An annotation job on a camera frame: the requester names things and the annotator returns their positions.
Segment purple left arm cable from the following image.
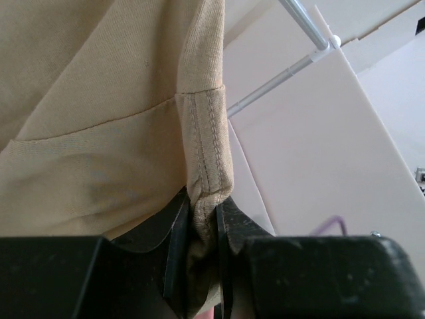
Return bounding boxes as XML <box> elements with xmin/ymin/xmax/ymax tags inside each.
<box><xmin>309</xmin><ymin>215</ymin><xmax>347</xmax><ymax>237</ymax></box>

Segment beige t shirt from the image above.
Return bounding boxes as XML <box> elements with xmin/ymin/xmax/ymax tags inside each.
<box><xmin>1</xmin><ymin>1</ymin><xmax>234</xmax><ymax>318</ymax></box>

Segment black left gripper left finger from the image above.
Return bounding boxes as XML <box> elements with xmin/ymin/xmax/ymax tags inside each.
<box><xmin>1</xmin><ymin>189</ymin><xmax>189</xmax><ymax>318</ymax></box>

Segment white metal clothes rack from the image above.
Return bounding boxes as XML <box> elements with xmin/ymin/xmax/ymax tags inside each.
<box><xmin>227</xmin><ymin>0</ymin><xmax>341</xmax><ymax>119</ymax></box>

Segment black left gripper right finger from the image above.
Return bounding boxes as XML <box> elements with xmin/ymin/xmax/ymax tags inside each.
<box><xmin>214</xmin><ymin>199</ymin><xmax>424</xmax><ymax>318</ymax></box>

